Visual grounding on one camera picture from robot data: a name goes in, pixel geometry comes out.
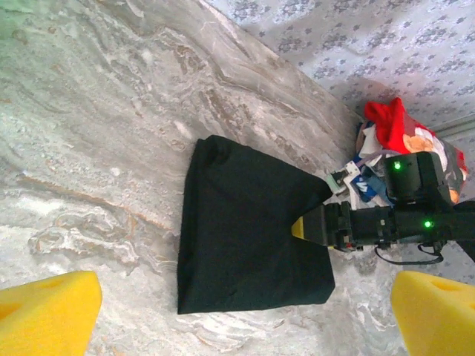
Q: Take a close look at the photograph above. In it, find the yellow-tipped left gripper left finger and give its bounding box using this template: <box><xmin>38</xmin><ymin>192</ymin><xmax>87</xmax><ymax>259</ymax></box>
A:
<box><xmin>0</xmin><ymin>270</ymin><xmax>103</xmax><ymax>356</ymax></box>

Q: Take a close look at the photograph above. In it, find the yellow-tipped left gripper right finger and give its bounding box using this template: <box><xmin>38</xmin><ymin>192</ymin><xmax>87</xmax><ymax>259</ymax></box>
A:
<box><xmin>392</xmin><ymin>270</ymin><xmax>475</xmax><ymax>356</ymax></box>

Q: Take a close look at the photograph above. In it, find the aluminium frame post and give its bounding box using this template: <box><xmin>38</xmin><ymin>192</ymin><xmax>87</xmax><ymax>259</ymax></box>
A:
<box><xmin>432</xmin><ymin>114</ymin><xmax>475</xmax><ymax>140</ymax></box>

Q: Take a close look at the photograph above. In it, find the red bear print folded t-shirt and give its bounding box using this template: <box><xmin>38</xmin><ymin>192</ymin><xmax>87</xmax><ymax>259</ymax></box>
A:
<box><xmin>362</xmin><ymin>96</ymin><xmax>469</xmax><ymax>205</ymax></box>

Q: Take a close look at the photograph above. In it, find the thin black cable loop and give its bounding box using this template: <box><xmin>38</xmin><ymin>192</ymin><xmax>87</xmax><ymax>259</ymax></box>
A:
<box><xmin>373</xmin><ymin>243</ymin><xmax>445</xmax><ymax>266</ymax></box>

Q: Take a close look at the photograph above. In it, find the blue cartoon print folded t-shirt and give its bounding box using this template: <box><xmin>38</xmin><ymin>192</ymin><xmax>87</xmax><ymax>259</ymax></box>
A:
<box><xmin>350</xmin><ymin>174</ymin><xmax>387</xmax><ymax>205</ymax></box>

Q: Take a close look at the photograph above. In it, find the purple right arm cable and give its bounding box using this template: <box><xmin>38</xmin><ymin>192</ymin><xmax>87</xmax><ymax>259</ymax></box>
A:
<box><xmin>354</xmin><ymin>149</ymin><xmax>395</xmax><ymax>166</ymax></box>

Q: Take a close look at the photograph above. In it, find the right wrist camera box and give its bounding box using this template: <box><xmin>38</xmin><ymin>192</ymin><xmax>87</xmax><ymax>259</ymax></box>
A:
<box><xmin>326</xmin><ymin>160</ymin><xmax>361</xmax><ymax>197</ymax></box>

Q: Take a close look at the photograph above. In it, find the white black print folded t-shirt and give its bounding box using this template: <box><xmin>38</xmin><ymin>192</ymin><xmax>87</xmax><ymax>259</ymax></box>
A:
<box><xmin>356</xmin><ymin>120</ymin><xmax>390</xmax><ymax>208</ymax></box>

